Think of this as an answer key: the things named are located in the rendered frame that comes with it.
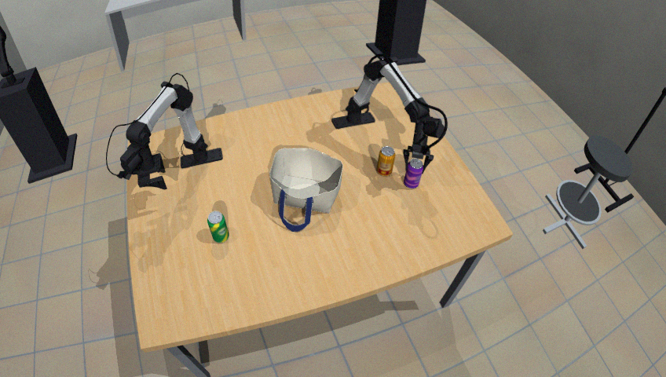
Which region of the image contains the white tote bag with blue handles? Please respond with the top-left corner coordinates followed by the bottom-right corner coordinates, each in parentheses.
top-left (269, 148), bottom-right (343, 232)

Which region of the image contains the green and yellow drink can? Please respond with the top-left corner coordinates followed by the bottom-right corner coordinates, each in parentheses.
top-left (207, 211), bottom-right (229, 243)

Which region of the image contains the yellow and red drink can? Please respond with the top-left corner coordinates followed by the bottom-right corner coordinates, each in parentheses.
top-left (376, 146), bottom-right (396, 177)

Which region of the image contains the purple drink can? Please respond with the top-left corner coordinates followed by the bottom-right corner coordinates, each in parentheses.
top-left (404, 159), bottom-right (423, 189)

